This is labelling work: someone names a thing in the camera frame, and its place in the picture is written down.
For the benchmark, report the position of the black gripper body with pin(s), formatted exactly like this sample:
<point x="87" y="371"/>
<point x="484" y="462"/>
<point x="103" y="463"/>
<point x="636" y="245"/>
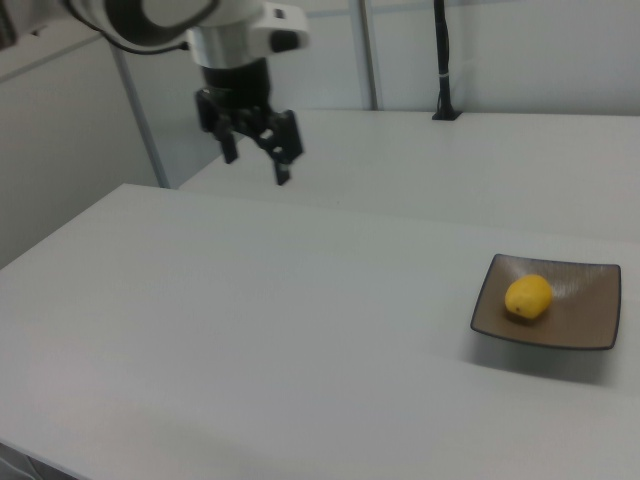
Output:
<point x="237" y="85"/>

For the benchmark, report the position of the grey metal partition post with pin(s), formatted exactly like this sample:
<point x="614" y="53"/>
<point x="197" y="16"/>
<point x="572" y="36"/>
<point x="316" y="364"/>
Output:
<point x="369" y="55"/>
<point x="142" y="125"/>

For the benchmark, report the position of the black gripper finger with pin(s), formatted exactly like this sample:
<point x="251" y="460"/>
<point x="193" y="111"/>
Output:
<point x="228" y="142"/>
<point x="284" y="145"/>

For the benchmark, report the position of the brown square ceramic plate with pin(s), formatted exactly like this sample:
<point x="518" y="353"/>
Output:
<point x="585" y="315"/>

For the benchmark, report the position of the black camera pole with base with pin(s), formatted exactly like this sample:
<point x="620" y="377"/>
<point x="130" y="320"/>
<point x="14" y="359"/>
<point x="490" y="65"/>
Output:
<point x="442" y="75"/>

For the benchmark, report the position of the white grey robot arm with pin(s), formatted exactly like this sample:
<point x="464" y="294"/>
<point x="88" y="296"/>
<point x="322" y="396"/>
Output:
<point x="220" y="35"/>

